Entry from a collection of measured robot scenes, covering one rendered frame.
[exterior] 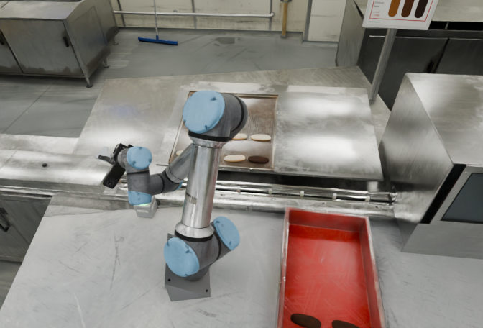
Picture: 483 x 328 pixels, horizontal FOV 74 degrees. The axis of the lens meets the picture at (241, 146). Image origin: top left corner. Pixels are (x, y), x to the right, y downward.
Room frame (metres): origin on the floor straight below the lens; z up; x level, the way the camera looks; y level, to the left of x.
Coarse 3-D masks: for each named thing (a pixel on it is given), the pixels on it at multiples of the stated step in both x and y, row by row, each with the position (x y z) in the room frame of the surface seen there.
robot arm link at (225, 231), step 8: (216, 224) 0.60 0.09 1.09; (224, 224) 0.61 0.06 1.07; (232, 224) 0.64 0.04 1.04; (216, 232) 0.58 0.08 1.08; (224, 232) 0.58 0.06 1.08; (232, 232) 0.60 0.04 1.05; (224, 240) 0.55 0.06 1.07; (232, 240) 0.57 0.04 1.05; (224, 248) 0.55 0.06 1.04; (232, 248) 0.55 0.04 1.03
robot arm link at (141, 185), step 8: (128, 176) 0.73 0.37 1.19; (136, 176) 0.72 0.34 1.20; (144, 176) 0.73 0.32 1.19; (152, 176) 0.76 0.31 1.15; (128, 184) 0.71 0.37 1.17; (136, 184) 0.70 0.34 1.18; (144, 184) 0.71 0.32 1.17; (152, 184) 0.73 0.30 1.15; (160, 184) 0.75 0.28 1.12; (128, 192) 0.69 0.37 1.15; (136, 192) 0.68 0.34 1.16; (144, 192) 0.69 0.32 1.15; (152, 192) 0.71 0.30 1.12; (160, 192) 0.74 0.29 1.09; (136, 200) 0.67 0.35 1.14; (144, 200) 0.67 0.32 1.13
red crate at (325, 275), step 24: (288, 240) 0.70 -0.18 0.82; (312, 240) 0.70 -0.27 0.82; (336, 240) 0.70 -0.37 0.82; (360, 240) 0.69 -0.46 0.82; (288, 264) 0.60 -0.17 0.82; (312, 264) 0.60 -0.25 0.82; (336, 264) 0.60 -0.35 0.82; (360, 264) 0.59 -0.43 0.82; (288, 288) 0.51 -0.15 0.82; (312, 288) 0.51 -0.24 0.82; (336, 288) 0.51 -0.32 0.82; (360, 288) 0.50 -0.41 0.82; (288, 312) 0.43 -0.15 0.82; (312, 312) 0.43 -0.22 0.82; (336, 312) 0.43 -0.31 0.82; (360, 312) 0.42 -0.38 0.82
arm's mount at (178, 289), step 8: (168, 272) 0.52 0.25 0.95; (208, 272) 0.58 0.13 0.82; (168, 280) 0.49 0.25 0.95; (176, 280) 0.50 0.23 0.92; (184, 280) 0.51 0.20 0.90; (200, 280) 0.53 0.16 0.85; (208, 280) 0.55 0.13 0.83; (168, 288) 0.48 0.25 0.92; (176, 288) 0.48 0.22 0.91; (184, 288) 0.48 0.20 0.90; (192, 288) 0.49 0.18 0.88; (200, 288) 0.50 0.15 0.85; (208, 288) 0.52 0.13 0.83; (176, 296) 0.48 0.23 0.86; (184, 296) 0.48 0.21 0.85; (192, 296) 0.48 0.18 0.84; (200, 296) 0.49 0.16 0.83; (208, 296) 0.49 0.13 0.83
